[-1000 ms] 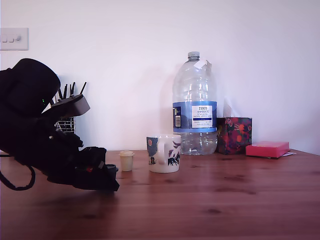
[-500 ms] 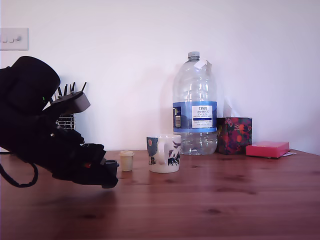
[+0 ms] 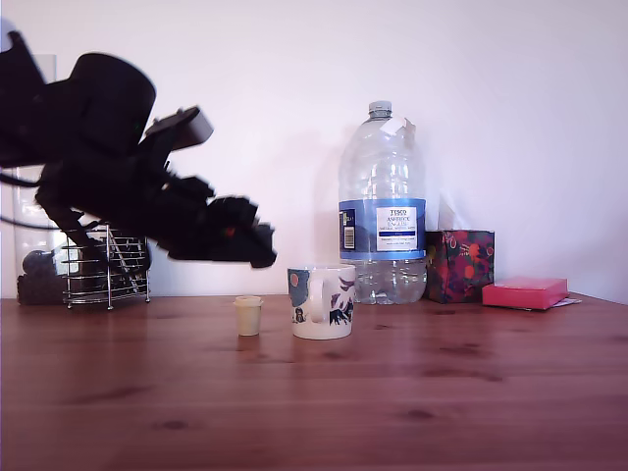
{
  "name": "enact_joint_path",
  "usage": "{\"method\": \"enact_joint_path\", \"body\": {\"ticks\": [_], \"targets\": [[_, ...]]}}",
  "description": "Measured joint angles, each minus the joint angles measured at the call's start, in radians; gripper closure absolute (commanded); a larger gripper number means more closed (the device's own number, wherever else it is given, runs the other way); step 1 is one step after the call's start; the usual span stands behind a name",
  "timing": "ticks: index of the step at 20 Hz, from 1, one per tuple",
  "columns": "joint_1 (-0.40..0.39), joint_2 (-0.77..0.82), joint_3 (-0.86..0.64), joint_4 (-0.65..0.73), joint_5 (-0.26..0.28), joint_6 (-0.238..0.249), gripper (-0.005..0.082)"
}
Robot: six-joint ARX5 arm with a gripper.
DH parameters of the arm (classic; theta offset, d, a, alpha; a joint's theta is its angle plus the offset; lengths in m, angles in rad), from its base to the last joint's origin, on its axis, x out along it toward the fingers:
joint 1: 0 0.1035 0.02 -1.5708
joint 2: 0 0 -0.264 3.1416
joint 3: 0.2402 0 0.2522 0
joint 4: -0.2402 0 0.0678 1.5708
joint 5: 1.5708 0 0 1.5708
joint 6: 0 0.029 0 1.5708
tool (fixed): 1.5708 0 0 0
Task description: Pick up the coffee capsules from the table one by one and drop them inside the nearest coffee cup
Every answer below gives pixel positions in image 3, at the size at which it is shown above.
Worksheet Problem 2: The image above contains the cream coffee capsule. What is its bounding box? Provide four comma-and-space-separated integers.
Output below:
233, 295, 266, 339

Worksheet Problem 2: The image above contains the dark coffee beans layer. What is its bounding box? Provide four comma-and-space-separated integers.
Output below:
17, 274, 68, 306

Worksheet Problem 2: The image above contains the white patterned ceramic mug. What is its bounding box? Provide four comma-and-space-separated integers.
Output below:
287, 264, 357, 340

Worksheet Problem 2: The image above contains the black scoop in container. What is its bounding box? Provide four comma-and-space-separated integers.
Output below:
58, 215, 102, 249

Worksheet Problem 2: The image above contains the large clear water bottle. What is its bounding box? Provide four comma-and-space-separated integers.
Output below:
338, 101, 429, 306

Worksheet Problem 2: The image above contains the clear container with white lid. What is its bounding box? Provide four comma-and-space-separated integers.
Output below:
12, 165, 117, 307

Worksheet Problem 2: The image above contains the white tissue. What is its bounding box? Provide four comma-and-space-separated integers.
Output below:
438, 188, 475, 233

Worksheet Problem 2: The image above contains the floral tissue box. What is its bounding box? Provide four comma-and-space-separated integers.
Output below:
423, 229, 497, 305

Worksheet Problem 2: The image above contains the flat pink box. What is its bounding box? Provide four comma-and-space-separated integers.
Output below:
481, 277, 570, 313

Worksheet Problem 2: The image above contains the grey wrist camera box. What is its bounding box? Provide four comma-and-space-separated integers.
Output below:
145, 105, 216, 149

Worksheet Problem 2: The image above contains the chrome wire utensil rack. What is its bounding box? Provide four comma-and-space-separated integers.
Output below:
61, 223, 153, 311

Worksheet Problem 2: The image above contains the thin black cable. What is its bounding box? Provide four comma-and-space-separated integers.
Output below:
0, 214, 70, 233

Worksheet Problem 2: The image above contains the thick black cable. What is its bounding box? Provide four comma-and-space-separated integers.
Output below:
0, 169, 43, 188

